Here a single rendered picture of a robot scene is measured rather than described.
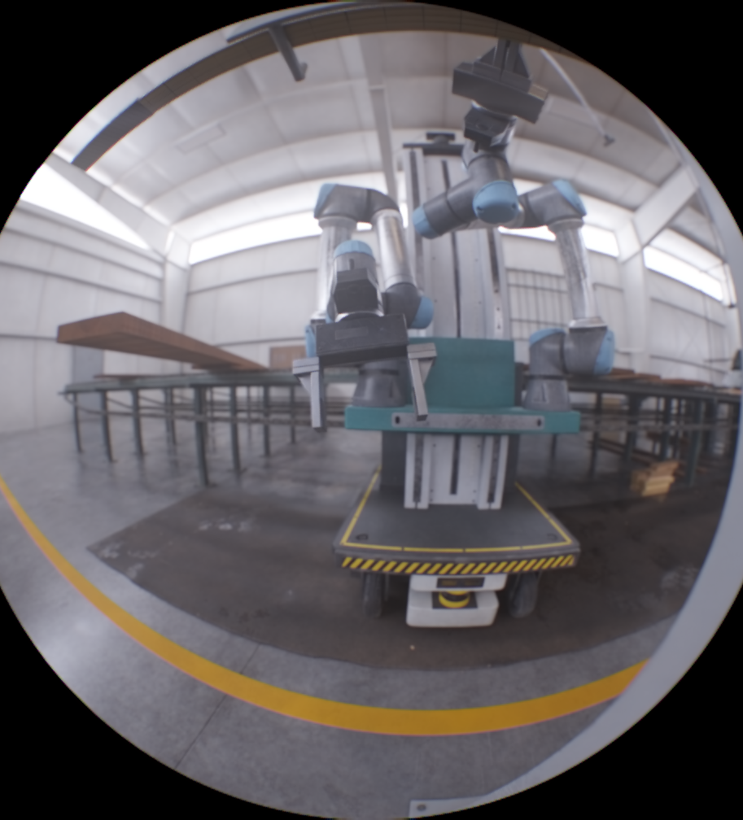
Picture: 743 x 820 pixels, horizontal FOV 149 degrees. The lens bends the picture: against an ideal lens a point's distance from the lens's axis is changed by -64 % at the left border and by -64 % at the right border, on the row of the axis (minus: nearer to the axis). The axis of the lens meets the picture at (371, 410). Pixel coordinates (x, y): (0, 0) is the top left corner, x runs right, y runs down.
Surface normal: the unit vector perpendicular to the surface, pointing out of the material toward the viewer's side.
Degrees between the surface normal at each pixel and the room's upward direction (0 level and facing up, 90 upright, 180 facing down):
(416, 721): 0
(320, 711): 0
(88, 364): 90
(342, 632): 0
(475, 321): 90
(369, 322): 67
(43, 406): 93
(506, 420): 90
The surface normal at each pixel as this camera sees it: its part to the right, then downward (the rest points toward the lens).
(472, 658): 0.01, -1.00
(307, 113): -0.04, 1.00
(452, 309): -0.16, 0.08
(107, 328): 0.18, 0.08
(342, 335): -0.07, -0.32
